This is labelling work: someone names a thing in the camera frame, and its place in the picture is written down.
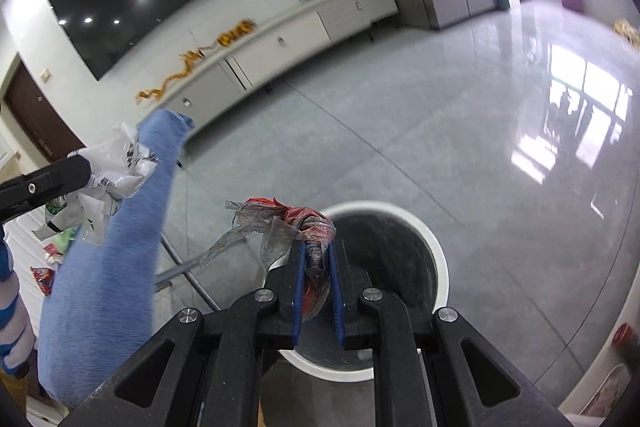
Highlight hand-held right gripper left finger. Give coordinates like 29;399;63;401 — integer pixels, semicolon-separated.
61;239;306;427

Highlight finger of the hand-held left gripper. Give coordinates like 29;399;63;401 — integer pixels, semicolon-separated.
0;154;94;224

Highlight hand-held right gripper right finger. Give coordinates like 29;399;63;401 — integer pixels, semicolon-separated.
329;239;576;427

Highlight white plastic bag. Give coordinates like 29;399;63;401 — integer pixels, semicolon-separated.
32;123;161;248

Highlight red clear plastic wrapper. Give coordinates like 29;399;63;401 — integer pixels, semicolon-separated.
202;196;337;323

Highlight white round bin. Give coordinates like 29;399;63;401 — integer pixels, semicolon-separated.
255;201;450;382

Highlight person's left forearm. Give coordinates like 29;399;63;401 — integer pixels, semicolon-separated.
0;224;37;380

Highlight white cupboards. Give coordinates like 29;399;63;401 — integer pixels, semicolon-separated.
0;117;23;180

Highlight dark brown door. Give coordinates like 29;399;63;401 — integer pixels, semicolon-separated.
4;59;86;162

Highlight red snack packet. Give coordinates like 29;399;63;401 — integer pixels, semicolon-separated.
30;266;56;297

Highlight blue fluffy blanket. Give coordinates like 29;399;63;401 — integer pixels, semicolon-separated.
37;108;196;410

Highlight golden dragon ornament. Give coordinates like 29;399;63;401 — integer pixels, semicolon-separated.
136;48;210;104

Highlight golden tiger ornament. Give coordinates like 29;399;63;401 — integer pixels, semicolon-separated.
217;19;257;48

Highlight white low cabinet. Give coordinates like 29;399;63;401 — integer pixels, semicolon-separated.
150;0;399;142

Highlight white curved furniture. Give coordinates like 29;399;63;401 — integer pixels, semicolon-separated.
557;307;640;427

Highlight red round object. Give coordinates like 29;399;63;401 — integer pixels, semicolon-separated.
612;324;637;348

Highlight pale yellow bundle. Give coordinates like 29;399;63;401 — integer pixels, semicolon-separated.
614;19;640;48

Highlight metal table frame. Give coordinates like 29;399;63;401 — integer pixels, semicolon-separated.
152;232;221;313

